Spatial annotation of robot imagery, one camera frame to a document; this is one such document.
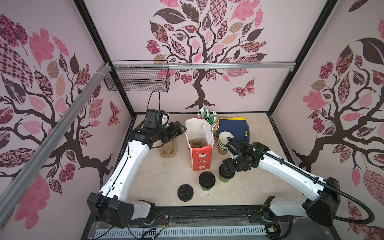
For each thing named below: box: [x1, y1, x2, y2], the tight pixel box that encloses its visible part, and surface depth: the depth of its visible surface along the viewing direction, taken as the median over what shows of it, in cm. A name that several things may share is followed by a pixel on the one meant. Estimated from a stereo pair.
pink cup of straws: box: [197, 107, 217, 126], surface depth 94 cm
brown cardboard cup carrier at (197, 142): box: [189, 138, 207, 148], surface depth 100 cm
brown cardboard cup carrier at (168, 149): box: [159, 139, 177, 159], surface depth 96 cm
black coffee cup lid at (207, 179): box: [198, 171, 216, 189], surface depth 76 cm
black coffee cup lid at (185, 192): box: [177, 184, 194, 202], surface depth 81 cm
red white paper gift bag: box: [184, 117, 215, 172], surface depth 85 cm
